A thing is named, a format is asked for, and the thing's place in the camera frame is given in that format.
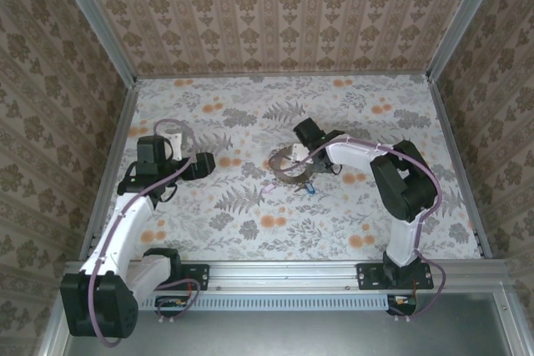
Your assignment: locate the grey slotted cable duct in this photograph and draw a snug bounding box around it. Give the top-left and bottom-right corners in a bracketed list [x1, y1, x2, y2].
[139, 292, 391, 312]

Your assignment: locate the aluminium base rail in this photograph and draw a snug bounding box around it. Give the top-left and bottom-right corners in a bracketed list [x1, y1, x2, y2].
[66, 258, 508, 293]

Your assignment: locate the aluminium back rail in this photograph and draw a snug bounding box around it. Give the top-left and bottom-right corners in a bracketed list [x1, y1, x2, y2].
[135, 73, 431, 81]

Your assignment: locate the grey metal panel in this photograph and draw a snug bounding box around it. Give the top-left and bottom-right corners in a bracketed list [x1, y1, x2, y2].
[39, 291, 521, 356]

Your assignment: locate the aluminium side rail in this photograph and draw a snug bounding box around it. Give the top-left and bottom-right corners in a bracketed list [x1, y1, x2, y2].
[428, 78, 493, 260]
[85, 80, 141, 245]

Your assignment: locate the small wiring connector board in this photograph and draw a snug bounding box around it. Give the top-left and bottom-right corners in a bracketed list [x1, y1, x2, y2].
[154, 295, 195, 318]
[385, 293, 419, 316]

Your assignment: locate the aluminium frame post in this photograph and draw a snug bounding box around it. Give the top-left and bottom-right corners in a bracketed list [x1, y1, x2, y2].
[48, 0, 138, 87]
[426, 0, 509, 83]

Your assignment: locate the large keyring with many keys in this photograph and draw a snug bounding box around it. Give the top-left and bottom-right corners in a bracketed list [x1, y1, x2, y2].
[266, 143, 320, 187]

